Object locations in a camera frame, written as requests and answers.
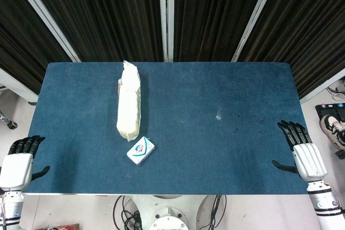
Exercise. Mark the black white sneaker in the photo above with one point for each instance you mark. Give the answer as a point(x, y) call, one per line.
point(332, 130)

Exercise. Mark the white blue soap box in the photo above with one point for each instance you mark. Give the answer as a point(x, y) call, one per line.
point(140, 150)

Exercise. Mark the white plastic-wrapped long package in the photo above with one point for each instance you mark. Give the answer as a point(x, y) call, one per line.
point(129, 103)

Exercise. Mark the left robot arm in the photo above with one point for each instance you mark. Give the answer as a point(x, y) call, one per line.
point(10, 208)

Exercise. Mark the black curtain partition panel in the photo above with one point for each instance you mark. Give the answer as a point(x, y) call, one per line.
point(215, 14)
point(24, 44)
point(102, 14)
point(302, 30)

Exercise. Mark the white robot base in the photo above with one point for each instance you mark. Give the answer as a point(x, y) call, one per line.
point(168, 212)

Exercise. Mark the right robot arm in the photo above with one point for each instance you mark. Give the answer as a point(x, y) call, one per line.
point(324, 203)

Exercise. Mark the red brown floor object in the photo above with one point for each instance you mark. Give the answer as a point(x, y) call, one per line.
point(62, 226)

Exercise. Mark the blue felt table mat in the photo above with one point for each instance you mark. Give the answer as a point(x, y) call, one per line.
point(172, 122)

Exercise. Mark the office chair caster wheel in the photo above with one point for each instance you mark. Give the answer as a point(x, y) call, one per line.
point(11, 125)

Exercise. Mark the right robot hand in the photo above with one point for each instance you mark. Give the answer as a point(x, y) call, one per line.
point(307, 158)

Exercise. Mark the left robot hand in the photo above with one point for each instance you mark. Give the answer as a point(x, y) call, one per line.
point(16, 169)

